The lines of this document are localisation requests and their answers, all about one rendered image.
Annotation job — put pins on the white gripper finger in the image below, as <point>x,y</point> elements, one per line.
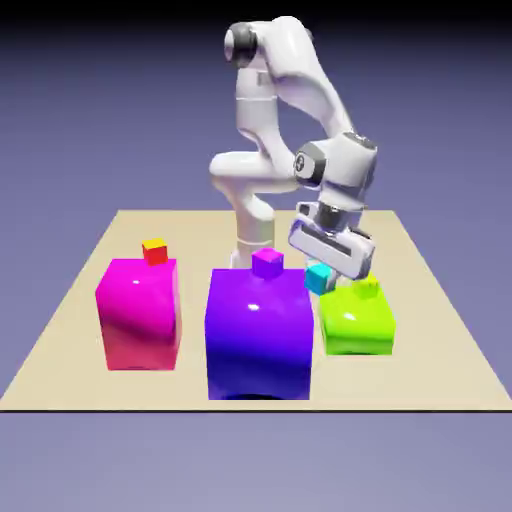
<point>333,280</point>

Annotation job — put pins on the small cyan cube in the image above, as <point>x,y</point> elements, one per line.
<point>318,278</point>

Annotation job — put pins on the large lime green box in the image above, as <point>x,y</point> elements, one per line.
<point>356,322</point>

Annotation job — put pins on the large purple box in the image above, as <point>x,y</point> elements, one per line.
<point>258,334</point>

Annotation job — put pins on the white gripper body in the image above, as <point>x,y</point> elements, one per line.
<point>330,248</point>

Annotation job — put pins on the small red cube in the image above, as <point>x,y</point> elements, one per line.
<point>155,252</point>

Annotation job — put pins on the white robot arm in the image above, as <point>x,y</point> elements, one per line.
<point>304,92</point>

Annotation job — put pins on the small lime green cube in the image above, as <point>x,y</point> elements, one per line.
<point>367,287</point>

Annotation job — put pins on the large magenta box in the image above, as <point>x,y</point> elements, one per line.
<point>138,314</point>

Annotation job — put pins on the small purple cube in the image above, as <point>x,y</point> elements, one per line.
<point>267,262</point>

